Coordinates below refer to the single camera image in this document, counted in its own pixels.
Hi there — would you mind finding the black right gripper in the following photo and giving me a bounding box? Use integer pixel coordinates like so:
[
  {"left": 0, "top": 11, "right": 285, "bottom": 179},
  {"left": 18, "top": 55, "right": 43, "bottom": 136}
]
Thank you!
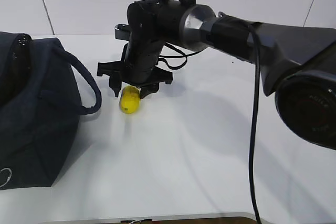
[{"left": 97, "top": 0, "right": 184, "bottom": 99}]

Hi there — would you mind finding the yellow lemon toy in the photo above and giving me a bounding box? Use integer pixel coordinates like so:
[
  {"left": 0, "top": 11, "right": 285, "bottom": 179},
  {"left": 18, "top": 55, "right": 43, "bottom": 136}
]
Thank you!
[{"left": 119, "top": 86, "right": 140, "bottom": 114}]

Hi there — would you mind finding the navy blue lunch bag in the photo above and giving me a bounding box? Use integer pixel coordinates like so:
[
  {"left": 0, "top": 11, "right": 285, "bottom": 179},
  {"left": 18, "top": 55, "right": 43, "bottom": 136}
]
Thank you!
[{"left": 1, "top": 32, "right": 102, "bottom": 190}]

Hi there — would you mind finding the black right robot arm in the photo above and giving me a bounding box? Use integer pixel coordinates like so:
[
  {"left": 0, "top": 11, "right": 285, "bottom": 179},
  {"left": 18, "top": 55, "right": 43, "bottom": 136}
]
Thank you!
[{"left": 97, "top": 0, "right": 335, "bottom": 149}]

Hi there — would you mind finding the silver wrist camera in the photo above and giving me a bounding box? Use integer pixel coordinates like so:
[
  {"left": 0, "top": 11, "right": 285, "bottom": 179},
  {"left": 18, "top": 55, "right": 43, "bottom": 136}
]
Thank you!
[{"left": 114, "top": 24, "right": 131, "bottom": 41}]

